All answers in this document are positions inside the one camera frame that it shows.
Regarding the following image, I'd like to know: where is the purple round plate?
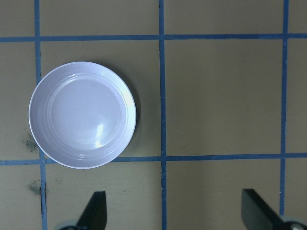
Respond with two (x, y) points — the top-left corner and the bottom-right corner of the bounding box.
(28, 61), (137, 170)

